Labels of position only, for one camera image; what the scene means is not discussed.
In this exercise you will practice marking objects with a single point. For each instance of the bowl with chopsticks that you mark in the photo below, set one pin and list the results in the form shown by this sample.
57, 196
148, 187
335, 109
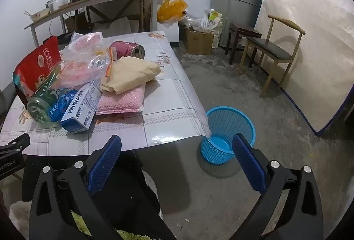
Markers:
38, 15

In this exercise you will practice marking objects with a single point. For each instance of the yellow box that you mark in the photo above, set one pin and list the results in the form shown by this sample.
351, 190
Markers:
85, 42

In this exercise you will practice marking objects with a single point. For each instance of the blue plastic trash basket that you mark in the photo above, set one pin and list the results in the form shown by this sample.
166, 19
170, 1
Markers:
226, 123

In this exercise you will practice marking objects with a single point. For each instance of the blue and white carton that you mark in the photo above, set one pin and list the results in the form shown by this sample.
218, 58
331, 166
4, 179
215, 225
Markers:
80, 110

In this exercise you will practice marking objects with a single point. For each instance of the floral plastic tablecloth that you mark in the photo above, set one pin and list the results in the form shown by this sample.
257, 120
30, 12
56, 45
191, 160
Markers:
166, 107

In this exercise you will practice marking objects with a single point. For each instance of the clear plastic bag pink contents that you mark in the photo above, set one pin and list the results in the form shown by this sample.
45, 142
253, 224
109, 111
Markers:
76, 74

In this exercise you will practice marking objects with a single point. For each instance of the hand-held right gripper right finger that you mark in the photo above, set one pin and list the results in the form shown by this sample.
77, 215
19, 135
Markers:
249, 165

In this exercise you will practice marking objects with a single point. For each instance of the white cabinet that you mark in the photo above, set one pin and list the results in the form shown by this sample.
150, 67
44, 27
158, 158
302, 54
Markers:
168, 32

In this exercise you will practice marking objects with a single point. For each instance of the red drink can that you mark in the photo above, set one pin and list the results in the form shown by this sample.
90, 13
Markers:
125, 49

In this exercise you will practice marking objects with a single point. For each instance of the cardboard box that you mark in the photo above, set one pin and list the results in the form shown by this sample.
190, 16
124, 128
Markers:
199, 42

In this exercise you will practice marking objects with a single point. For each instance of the white sack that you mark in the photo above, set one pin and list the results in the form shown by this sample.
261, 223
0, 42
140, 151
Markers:
119, 25

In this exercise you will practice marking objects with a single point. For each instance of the yellow plastic bag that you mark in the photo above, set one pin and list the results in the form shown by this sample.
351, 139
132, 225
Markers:
171, 9

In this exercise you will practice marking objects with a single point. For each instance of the wooden chair dark seat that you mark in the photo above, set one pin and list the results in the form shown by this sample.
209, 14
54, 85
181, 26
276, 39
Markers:
268, 47

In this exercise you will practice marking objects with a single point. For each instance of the white green packets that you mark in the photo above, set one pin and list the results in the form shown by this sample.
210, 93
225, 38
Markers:
213, 20

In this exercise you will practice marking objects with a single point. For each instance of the clear plastic container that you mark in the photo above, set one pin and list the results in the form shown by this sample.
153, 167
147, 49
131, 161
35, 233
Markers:
58, 3

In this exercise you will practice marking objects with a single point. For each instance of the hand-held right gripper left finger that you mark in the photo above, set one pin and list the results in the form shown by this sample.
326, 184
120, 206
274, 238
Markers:
105, 165

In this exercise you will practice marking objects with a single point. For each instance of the beige mattress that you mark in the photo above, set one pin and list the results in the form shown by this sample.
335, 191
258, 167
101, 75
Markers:
309, 35

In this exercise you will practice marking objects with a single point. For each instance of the blue plastic packet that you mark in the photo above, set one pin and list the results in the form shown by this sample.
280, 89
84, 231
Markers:
65, 104

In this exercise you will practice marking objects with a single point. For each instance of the beige crumpled paper bag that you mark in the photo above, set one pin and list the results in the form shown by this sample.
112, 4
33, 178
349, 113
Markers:
130, 74

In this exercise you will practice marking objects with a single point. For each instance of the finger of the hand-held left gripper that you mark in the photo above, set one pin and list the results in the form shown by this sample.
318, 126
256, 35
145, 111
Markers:
16, 144

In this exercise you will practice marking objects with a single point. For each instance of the dark wooden stool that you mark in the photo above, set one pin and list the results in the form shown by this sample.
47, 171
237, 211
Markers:
244, 29

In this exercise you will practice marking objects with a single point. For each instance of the crumpled clear plastic bags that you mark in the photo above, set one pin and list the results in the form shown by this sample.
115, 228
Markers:
193, 22

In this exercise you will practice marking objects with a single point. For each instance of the green fuzzy robe trim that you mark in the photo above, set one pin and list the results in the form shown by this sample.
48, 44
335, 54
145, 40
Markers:
80, 223

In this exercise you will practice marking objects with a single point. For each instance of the green label plastic bottle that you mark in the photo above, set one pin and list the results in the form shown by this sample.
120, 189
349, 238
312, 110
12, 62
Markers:
41, 108

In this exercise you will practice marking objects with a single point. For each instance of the pink dishcloth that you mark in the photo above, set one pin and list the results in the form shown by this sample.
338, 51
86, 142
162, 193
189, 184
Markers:
124, 101

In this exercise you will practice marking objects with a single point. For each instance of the red snack bag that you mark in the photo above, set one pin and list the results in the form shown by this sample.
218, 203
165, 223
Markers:
38, 63

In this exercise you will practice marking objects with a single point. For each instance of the person's legs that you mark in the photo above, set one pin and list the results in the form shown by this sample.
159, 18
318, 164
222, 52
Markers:
130, 206

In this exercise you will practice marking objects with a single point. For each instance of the black clothing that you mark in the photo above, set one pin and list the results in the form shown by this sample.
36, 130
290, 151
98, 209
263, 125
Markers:
65, 40

